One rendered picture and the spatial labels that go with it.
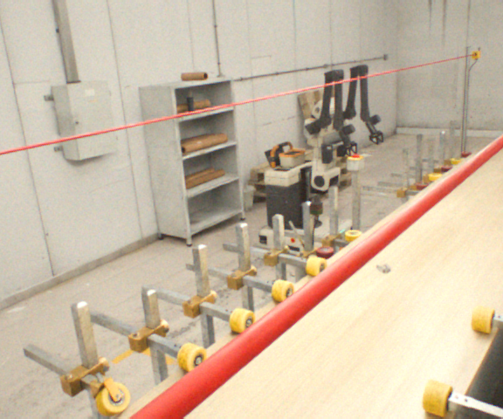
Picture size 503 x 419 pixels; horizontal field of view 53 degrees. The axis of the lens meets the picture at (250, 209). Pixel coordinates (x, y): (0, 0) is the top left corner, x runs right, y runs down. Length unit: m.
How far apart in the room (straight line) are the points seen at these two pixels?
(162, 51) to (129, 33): 0.42
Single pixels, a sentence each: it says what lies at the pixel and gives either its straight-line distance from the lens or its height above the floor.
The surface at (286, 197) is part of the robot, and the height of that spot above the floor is 0.60.
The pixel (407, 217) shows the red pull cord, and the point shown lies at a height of 1.75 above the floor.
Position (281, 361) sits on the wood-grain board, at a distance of 1.63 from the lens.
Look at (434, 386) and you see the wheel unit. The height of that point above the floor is 0.98.
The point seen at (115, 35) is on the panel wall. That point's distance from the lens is 4.94.
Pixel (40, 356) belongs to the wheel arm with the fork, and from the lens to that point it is 1.76.
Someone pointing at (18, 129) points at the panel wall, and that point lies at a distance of 4.37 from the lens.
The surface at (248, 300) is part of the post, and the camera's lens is 2.11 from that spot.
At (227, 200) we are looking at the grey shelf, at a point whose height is 0.20.
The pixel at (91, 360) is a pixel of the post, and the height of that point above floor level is 0.99.
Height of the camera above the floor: 1.83
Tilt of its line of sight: 18 degrees down
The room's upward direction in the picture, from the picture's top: 4 degrees counter-clockwise
